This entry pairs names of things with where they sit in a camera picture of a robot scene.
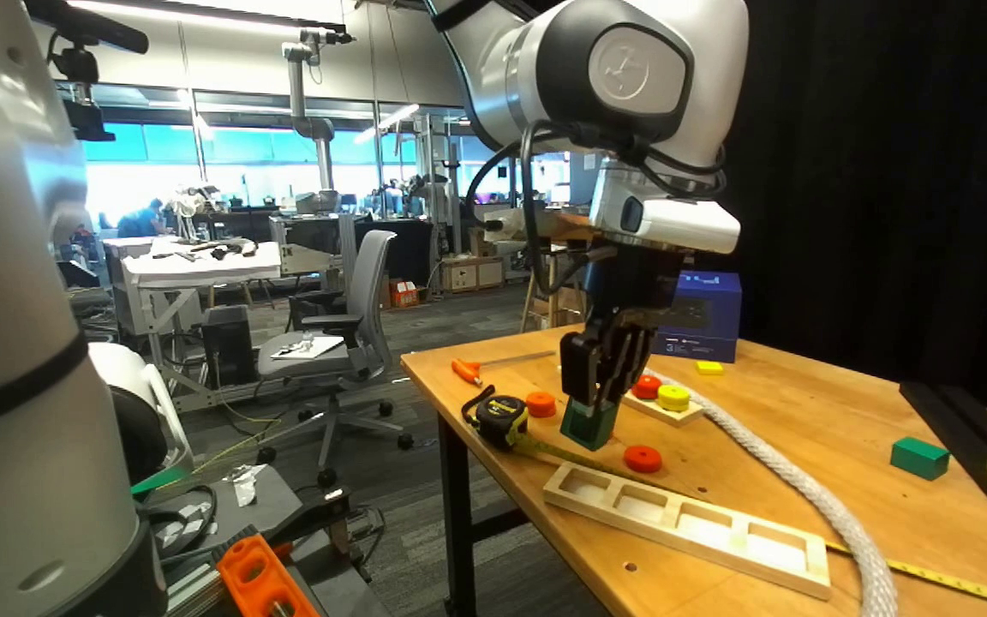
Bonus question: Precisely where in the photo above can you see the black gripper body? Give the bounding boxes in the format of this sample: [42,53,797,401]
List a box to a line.
[589,252,687,332]

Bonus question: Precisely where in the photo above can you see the green square block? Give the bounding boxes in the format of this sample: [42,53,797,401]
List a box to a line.
[559,398,623,454]

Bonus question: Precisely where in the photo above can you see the white wooden peg board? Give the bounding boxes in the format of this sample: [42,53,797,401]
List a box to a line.
[628,382,706,424]

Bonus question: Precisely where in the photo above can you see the wooden slotted board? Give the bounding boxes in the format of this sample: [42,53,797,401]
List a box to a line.
[537,460,837,603]

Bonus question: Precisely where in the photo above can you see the green rectangular block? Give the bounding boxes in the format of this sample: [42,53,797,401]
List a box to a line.
[887,437,954,485]

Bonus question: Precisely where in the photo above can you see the orange disc with hole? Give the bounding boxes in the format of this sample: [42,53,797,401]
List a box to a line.
[620,441,668,476]
[524,386,561,421]

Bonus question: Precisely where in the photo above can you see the blue cardboard box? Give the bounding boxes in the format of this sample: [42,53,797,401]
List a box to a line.
[652,268,749,364]

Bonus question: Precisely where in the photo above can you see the stacked cardboard boxes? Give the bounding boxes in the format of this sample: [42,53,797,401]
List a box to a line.
[436,252,508,295]

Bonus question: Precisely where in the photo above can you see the black table leg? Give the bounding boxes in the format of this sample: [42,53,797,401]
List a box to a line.
[436,414,480,617]

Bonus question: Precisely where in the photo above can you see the grey office chair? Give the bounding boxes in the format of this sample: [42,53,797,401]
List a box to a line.
[252,225,419,490]

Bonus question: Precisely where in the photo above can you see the black curtain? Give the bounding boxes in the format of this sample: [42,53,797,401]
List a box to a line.
[730,0,987,421]

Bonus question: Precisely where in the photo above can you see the black computer tower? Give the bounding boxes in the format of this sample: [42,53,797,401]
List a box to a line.
[200,302,262,390]

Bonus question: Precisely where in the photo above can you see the orange plastic tool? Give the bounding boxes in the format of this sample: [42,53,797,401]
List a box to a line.
[218,532,293,617]

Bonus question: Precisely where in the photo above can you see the white cluttered desk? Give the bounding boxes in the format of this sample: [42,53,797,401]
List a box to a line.
[114,241,288,335]

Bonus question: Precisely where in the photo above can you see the yellow ring on peg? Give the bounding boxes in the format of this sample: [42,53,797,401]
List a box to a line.
[655,382,696,414]

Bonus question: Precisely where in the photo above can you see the wrist mounted camera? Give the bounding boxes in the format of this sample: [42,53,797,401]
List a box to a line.
[585,158,743,256]

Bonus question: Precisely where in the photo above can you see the white braided rope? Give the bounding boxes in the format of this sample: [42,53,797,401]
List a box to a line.
[652,369,903,617]

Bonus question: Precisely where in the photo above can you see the black camera on stand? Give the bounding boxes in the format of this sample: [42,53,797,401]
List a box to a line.
[23,0,155,149]

